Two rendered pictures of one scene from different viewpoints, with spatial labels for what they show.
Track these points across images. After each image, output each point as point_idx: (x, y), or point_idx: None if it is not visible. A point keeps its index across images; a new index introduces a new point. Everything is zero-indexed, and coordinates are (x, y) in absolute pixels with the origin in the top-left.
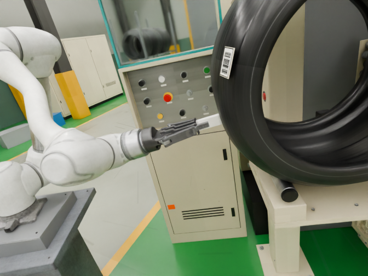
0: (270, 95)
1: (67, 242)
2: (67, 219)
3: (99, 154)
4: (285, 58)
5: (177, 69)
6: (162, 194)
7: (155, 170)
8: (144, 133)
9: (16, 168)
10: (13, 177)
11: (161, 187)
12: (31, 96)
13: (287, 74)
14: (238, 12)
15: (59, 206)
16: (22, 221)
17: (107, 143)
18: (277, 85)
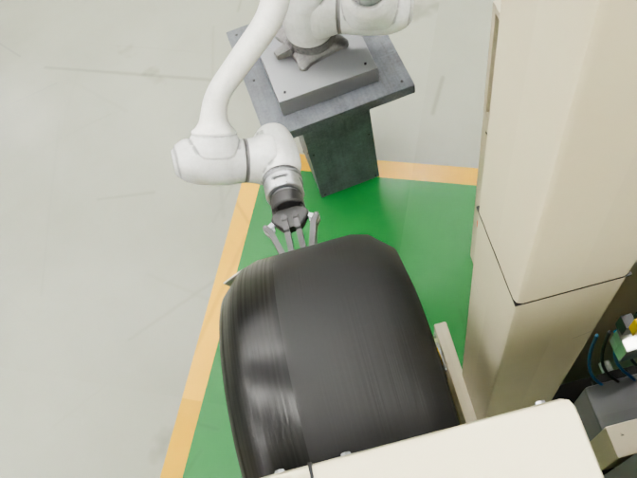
0: (464, 354)
1: (301, 131)
2: (335, 100)
3: (214, 178)
4: (476, 364)
5: None
6: (478, 204)
7: (482, 172)
8: (275, 196)
9: (312, 1)
10: (301, 9)
11: (479, 195)
12: (239, 47)
13: (476, 377)
14: (238, 273)
15: (337, 77)
16: (295, 57)
17: (245, 167)
18: (468, 363)
